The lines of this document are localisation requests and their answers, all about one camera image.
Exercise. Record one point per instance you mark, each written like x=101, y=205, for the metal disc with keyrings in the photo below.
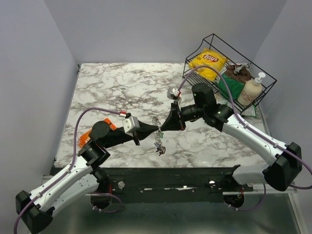
x=158, y=141

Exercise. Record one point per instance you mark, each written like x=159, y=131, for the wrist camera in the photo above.
x=130, y=124
x=174, y=94

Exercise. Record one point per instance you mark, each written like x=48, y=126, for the cream pump lotion bottle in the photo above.
x=251, y=90

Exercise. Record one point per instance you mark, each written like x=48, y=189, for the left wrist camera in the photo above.
x=130, y=124

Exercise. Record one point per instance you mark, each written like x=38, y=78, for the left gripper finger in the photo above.
x=144, y=127
x=141, y=135

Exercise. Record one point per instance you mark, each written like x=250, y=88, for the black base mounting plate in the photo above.
x=169, y=185

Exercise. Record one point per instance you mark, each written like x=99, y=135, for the green white snack packet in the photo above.
x=249, y=112

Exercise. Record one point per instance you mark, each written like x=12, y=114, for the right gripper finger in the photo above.
x=175, y=110
x=172, y=123

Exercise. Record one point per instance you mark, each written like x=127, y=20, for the yellow Lays chips bag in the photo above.
x=208, y=64

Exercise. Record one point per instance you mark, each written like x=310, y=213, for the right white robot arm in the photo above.
x=279, y=169

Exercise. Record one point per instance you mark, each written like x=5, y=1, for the green brown snack bag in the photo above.
x=235, y=76

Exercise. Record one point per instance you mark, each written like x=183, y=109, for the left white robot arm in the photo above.
x=81, y=176

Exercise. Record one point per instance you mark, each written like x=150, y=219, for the black wire basket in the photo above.
x=217, y=44

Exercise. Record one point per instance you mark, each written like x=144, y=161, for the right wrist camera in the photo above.
x=174, y=94

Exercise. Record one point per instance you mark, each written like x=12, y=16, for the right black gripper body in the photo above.
x=192, y=112

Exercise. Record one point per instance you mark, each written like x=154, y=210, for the orange razor box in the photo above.
x=85, y=137

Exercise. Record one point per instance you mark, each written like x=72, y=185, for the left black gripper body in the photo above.
x=119, y=139

